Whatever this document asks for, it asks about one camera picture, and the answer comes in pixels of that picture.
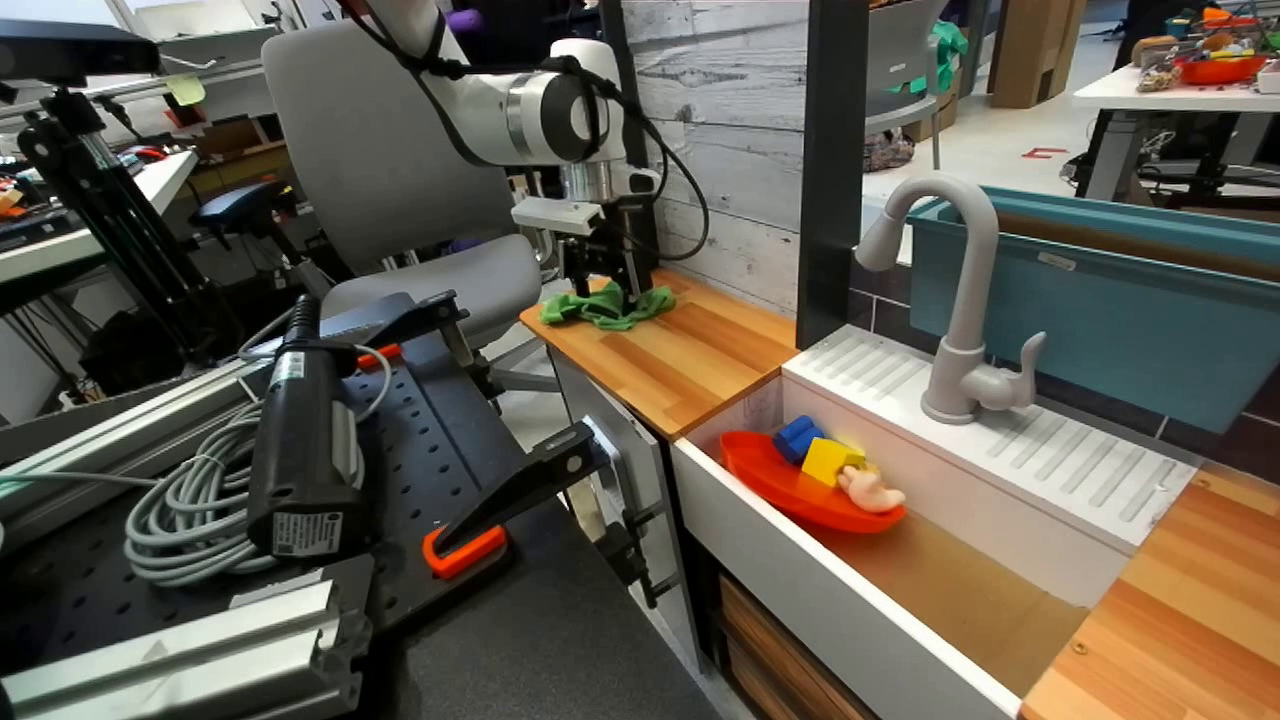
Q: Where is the pink toy piece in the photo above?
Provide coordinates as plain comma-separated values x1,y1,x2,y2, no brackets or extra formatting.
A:
840,469,903,511

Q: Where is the grey kitchen faucet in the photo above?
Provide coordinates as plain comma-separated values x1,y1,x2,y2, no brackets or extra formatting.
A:
853,173,1048,426

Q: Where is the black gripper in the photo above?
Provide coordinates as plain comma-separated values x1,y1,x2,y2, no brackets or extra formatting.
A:
564,200,655,296

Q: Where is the black power adapter box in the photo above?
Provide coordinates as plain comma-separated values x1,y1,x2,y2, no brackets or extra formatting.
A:
249,296,363,562

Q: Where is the yellow toy block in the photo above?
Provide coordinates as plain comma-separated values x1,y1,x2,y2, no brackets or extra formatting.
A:
798,435,864,487

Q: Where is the teal storage bin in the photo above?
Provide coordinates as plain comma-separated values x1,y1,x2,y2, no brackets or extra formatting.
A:
907,183,1280,441

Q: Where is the grey cabinet drawer front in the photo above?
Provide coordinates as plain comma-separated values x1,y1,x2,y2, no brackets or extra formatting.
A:
551,358,695,667

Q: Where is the grey office chair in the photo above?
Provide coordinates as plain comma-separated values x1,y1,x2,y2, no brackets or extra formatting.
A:
260,23,541,346

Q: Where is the black camera tripod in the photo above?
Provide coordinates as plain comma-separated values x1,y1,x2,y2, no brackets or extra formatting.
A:
0,21,237,359

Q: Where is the green cloth towel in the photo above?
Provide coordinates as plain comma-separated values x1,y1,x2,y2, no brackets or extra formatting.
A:
541,286,676,331

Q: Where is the white sink basin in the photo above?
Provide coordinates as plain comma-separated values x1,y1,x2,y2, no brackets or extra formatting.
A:
676,327,1196,720

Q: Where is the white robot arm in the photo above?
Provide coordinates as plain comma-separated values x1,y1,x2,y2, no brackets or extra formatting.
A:
341,0,659,305

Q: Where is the grey coiled cable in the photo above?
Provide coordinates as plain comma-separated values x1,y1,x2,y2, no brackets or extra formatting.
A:
121,341,395,591

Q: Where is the blue toy block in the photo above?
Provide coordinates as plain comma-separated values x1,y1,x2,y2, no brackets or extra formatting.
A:
770,417,822,466

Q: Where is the black orange clamp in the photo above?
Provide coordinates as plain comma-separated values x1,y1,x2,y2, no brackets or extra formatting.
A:
321,293,463,375
421,422,599,581

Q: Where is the red plastic plate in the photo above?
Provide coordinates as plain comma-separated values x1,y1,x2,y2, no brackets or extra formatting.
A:
715,433,903,537

